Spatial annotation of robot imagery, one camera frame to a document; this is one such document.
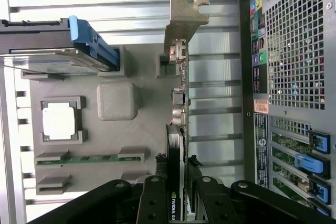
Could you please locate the blue slot retention clip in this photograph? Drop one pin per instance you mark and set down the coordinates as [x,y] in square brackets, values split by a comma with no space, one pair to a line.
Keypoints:
[321,191]
[312,165]
[321,141]
[323,210]

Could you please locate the grey parts rack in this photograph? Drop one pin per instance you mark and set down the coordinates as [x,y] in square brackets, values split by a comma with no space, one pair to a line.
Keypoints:
[118,134]

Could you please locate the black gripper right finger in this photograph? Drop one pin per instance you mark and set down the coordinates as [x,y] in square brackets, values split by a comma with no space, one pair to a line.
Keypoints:
[215,203]

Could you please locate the hard disk with blue carrier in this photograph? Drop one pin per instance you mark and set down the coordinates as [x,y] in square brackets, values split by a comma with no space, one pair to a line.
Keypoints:
[52,61]

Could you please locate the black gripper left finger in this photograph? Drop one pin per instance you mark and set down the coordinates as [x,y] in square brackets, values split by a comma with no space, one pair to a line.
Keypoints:
[153,203]

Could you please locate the silver CPU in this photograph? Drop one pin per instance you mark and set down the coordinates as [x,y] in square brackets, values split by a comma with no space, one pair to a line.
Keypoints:
[61,120]

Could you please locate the green RAM stick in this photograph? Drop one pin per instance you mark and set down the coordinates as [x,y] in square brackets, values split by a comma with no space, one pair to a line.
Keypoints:
[89,160]

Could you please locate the open black PC case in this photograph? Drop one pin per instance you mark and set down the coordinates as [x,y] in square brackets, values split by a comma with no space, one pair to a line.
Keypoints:
[294,51]

